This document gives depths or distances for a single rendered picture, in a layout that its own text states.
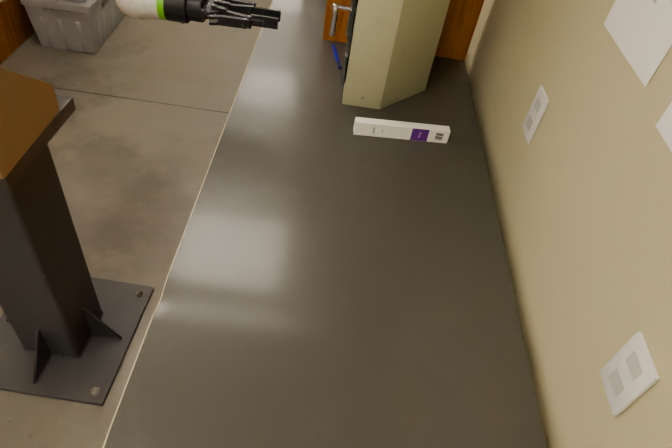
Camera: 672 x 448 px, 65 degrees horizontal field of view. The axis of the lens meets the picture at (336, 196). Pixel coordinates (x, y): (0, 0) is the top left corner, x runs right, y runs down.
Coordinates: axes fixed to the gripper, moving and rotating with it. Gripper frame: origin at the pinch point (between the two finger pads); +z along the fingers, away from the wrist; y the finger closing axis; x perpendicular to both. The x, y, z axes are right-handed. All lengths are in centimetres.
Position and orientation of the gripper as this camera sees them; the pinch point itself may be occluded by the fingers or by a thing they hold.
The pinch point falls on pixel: (266, 18)
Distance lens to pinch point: 149.0
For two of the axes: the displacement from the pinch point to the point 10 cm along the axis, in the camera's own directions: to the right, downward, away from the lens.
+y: 0.8, -6.8, 7.3
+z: 9.9, 1.5, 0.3
